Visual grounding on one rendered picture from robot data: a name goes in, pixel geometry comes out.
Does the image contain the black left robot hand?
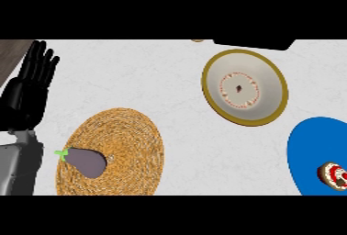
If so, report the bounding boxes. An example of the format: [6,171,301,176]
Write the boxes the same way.
[0,39,61,134]

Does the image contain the gold-rimmed white bowl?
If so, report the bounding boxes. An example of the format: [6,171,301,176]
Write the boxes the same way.
[201,49,290,128]

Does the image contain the blue plate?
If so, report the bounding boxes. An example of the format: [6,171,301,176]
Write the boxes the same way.
[287,116,347,196]

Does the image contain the purple eggplant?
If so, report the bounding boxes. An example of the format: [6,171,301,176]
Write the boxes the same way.
[55,147,108,180]

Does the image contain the woven wicker round placemat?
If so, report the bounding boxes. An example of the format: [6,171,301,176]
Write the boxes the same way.
[55,106,166,196]

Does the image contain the black appliance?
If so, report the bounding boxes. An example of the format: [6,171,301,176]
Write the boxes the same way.
[213,39,297,51]

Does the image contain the brown frosted cupcake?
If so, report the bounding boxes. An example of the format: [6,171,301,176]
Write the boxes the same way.
[316,162,347,189]

